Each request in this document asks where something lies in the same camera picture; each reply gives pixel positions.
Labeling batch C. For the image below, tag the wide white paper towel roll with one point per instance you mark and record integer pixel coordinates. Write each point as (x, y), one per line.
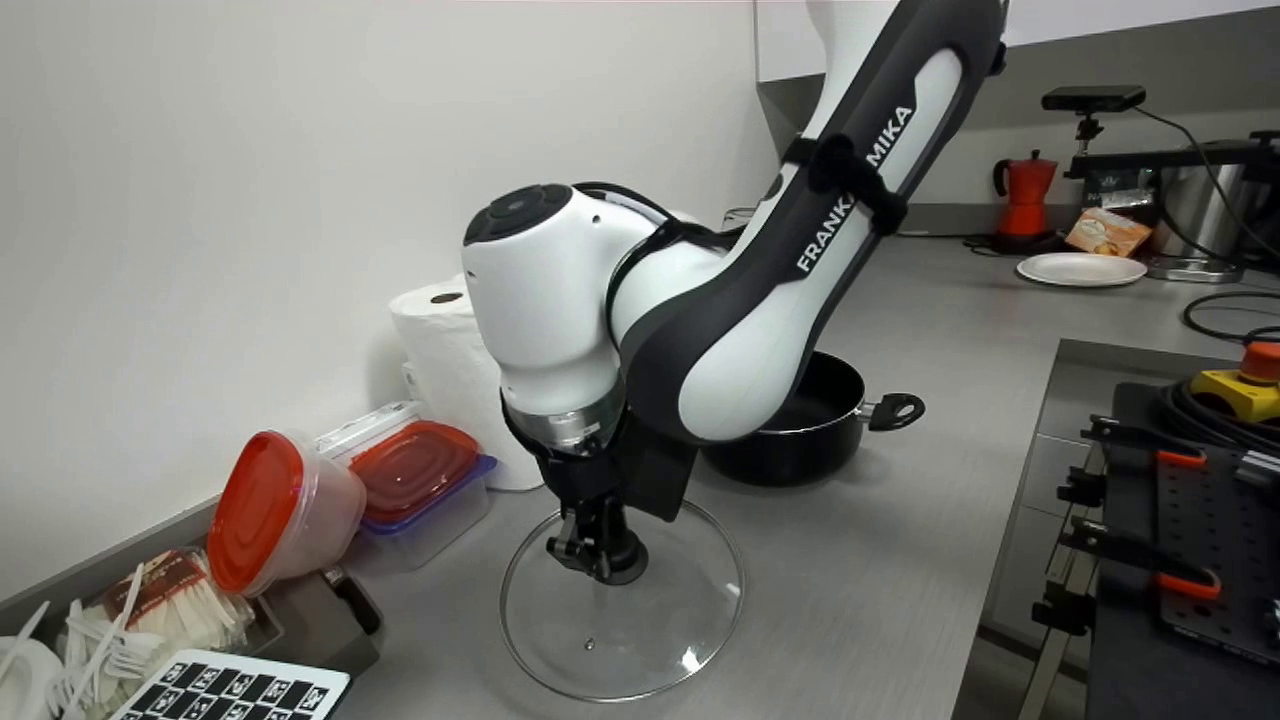
(446, 360)

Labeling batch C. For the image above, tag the red moka pot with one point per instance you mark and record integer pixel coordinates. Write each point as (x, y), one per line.
(1025, 203)

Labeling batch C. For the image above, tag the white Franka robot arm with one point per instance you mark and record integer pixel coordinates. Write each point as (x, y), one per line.
(745, 335)

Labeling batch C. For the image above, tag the black tool rack board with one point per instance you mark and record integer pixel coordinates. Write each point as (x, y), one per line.
(1200, 535)

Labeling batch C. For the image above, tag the black and white calculator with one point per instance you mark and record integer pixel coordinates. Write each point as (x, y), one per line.
(235, 684)

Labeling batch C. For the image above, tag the orange snack package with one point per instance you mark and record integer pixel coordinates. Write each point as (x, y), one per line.
(1105, 231)

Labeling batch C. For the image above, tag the steel cooking pot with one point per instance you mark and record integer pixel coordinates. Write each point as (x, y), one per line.
(1200, 207)

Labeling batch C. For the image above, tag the bag of white plastic cutlery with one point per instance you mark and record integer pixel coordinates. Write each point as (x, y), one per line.
(160, 607)

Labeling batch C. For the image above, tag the black camera on tripod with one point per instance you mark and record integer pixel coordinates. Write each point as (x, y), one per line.
(1095, 96)

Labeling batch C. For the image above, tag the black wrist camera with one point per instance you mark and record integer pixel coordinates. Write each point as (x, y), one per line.
(658, 472)

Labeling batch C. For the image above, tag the black bar clamp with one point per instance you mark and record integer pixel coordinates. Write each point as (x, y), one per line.
(1174, 460)
(1146, 561)
(1200, 636)

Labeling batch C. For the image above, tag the clear container with orange lid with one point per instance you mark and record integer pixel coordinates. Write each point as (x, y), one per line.
(266, 512)

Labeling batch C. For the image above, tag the large white plate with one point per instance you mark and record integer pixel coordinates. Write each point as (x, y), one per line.
(1083, 270)

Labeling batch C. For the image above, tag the glass lid with black knob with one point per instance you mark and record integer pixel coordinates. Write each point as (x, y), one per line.
(666, 627)

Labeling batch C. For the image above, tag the yellow emergency stop button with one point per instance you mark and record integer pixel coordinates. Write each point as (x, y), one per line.
(1232, 395)

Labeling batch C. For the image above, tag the stacked red lid containers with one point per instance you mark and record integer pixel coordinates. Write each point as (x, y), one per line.
(414, 467)

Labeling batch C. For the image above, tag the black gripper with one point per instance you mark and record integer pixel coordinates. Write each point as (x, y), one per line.
(585, 482)

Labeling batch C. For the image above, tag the dark grey tray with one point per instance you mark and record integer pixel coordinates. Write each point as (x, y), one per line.
(322, 621)

